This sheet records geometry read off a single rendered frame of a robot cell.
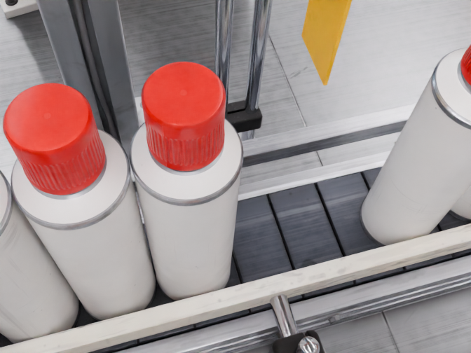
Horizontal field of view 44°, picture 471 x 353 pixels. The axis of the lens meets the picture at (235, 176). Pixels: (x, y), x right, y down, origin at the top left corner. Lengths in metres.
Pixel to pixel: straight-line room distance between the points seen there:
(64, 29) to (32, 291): 0.16
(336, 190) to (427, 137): 0.14
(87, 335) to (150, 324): 0.04
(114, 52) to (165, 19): 0.22
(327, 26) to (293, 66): 0.33
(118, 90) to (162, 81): 0.19
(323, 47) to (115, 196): 0.11
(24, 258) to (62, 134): 0.09
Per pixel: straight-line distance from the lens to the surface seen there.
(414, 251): 0.40
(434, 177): 0.34
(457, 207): 0.45
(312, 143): 0.37
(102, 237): 0.27
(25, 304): 0.33
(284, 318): 0.37
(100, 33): 0.38
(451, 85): 0.31
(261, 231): 0.42
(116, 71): 0.41
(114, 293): 0.34
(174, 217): 0.27
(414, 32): 0.63
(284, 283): 0.37
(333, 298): 0.42
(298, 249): 0.42
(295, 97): 0.55
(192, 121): 0.22
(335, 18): 0.24
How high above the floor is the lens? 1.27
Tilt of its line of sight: 61 degrees down
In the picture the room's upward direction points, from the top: 5 degrees clockwise
